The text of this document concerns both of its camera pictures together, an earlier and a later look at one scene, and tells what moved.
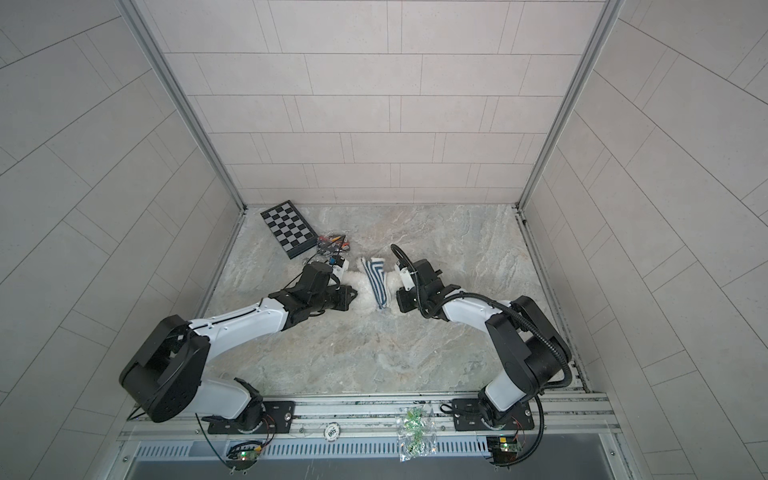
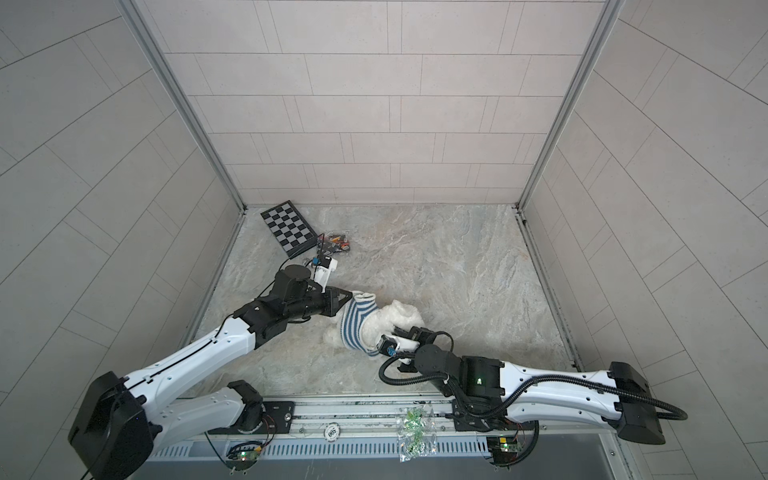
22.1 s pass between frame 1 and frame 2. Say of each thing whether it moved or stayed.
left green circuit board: stayed
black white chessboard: stayed
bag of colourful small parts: stayed
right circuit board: stayed
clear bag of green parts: stayed
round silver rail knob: stayed
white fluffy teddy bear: moved
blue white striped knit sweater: moved
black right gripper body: moved
